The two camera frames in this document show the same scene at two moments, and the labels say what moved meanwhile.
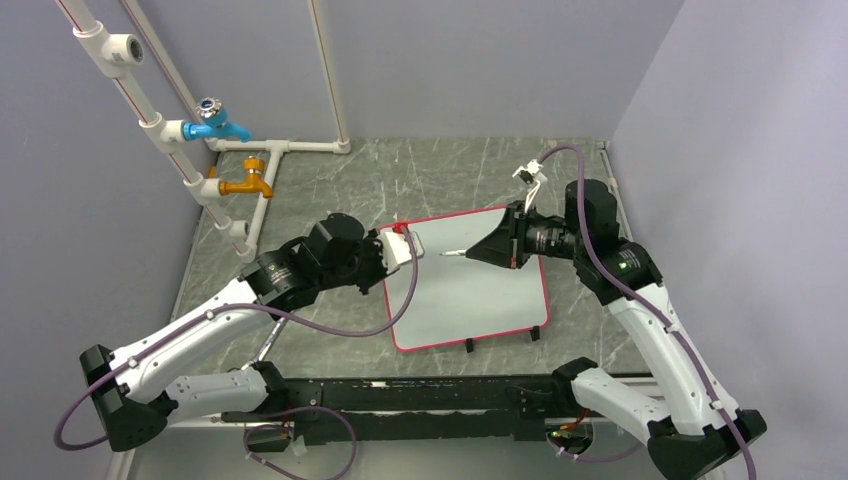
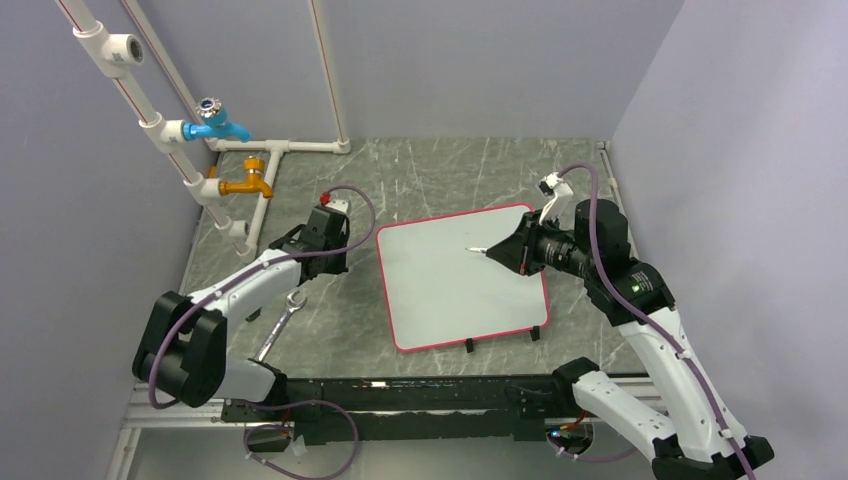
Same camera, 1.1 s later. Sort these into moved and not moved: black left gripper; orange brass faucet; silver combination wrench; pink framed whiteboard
Moved: black left gripper
Not moved: pink framed whiteboard; orange brass faucet; silver combination wrench
